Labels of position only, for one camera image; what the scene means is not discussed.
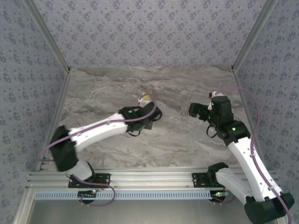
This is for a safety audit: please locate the black adapter board with LED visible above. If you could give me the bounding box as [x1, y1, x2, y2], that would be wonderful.
[78, 190, 97, 200]
[211, 190, 229, 202]

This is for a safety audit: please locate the grey metal panel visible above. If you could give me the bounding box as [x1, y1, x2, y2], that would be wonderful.
[14, 186, 289, 224]

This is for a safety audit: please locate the right gripper thin black cable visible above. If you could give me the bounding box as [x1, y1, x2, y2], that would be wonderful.
[206, 125, 219, 139]

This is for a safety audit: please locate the aluminium mounting rail beam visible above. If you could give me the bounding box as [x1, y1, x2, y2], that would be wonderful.
[25, 167, 281, 189]

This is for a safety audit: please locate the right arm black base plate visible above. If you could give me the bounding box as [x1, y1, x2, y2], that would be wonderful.
[191, 172, 235, 189]

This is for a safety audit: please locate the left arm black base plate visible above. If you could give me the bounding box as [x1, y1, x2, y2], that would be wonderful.
[68, 173, 111, 189]

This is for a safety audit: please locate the slotted grey cable duct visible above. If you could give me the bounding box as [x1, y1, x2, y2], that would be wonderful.
[34, 190, 214, 201]

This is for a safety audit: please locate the aluminium frame post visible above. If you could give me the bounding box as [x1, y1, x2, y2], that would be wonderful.
[230, 0, 280, 73]
[23, 0, 71, 73]

